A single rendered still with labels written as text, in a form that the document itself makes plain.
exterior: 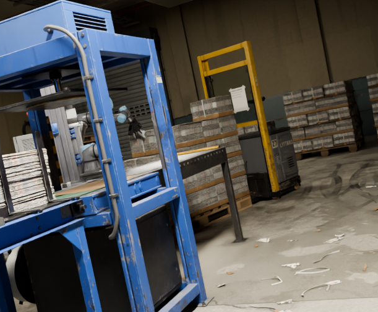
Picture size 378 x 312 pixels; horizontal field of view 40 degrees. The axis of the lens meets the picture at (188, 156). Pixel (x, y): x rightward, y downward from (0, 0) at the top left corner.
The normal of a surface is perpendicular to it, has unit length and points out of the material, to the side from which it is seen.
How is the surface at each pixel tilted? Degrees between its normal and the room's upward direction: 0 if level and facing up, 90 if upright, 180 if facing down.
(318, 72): 90
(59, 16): 90
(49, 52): 90
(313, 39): 90
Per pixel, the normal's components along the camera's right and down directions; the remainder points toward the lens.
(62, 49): -0.40, 0.13
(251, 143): -0.64, 0.17
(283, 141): 0.74, -0.11
